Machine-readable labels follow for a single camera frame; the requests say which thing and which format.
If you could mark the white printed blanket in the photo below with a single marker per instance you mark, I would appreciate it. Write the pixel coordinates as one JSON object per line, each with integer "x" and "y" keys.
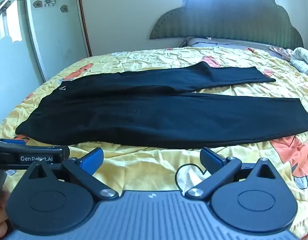
{"x": 303, "y": 60}

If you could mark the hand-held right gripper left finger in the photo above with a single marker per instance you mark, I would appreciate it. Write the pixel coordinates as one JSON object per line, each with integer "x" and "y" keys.
{"x": 91, "y": 162}

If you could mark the black pants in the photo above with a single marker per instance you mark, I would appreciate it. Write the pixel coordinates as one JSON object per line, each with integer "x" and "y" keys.
{"x": 144, "y": 115}

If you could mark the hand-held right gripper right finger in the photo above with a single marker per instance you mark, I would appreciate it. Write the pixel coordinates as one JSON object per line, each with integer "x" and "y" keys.
{"x": 210, "y": 162}

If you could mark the green padded headboard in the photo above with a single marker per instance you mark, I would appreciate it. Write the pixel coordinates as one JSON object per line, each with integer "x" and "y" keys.
{"x": 218, "y": 17}

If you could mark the flower-patterned sliding wardrobe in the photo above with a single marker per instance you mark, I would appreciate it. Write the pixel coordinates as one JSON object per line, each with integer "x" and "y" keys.
{"x": 56, "y": 30}

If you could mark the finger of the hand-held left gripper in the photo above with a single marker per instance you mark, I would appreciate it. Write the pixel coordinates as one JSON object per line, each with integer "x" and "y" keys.
{"x": 12, "y": 141}
{"x": 31, "y": 158}

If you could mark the yellow floral bed sheet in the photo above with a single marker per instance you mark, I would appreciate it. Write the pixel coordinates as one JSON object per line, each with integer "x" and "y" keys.
{"x": 144, "y": 60}

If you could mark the grey pillow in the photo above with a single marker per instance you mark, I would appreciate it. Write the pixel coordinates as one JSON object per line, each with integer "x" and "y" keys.
{"x": 218, "y": 42}

